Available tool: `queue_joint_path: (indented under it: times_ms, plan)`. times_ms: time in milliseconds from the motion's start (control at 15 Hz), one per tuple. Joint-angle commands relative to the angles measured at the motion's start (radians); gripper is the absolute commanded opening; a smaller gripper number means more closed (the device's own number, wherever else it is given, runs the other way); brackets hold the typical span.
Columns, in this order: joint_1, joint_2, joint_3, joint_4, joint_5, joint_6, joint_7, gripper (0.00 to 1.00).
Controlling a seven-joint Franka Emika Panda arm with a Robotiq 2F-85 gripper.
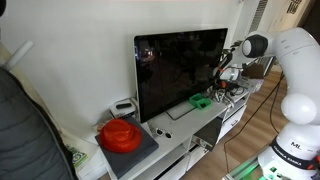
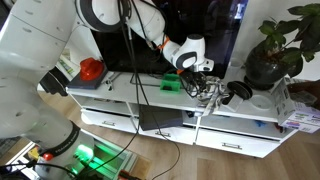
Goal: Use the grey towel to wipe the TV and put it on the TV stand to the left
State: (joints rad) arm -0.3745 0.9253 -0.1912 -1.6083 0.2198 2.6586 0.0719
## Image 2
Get white TV stand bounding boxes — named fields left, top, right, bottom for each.
left=65, top=66, right=299, bottom=159

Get orange cable clip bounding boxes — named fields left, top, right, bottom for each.
left=156, top=35, right=172, bottom=52

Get grey striped cream towel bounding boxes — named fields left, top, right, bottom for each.
left=196, top=75, right=231, bottom=118

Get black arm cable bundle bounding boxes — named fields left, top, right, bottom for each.
left=74, top=0, right=141, bottom=179

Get black set-top device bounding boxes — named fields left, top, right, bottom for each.
left=138, top=104, right=184, bottom=132

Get dark brown object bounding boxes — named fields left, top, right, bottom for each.
left=287, top=79, right=320, bottom=111

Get white round dish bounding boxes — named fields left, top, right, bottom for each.
left=249, top=94, right=274, bottom=112

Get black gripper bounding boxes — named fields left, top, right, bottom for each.
left=179, top=69, right=208, bottom=100

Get green plastic bin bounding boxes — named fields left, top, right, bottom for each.
left=159, top=73, right=182, bottom=94

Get small white flat device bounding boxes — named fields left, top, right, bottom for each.
left=227, top=94, right=245, bottom=113

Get green lit robot platform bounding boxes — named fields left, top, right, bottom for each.
left=6, top=133, right=139, bottom=180

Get grey patterned rug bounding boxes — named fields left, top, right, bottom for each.
left=0, top=136, right=22, bottom=158

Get small blue object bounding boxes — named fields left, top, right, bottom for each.
left=254, top=119, right=268, bottom=128

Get thin black floor cable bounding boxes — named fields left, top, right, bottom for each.
left=129, top=0, right=183, bottom=180

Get white sunglasses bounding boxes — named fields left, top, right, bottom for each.
left=104, top=74, right=122, bottom=92

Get red hat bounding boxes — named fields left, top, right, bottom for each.
left=79, top=57, right=105, bottom=82

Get black flat screen TV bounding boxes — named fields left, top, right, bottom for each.
left=90, top=0, right=249, bottom=80

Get white printed cardboard box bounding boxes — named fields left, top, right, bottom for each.
left=271, top=78, right=320, bottom=134

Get red stop button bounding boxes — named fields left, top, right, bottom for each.
left=42, top=152, right=55, bottom=162

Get green plant in dark pot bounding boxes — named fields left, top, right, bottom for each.
left=244, top=3, right=320, bottom=91

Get paper with green print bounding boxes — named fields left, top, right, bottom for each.
left=58, top=48, right=76, bottom=76

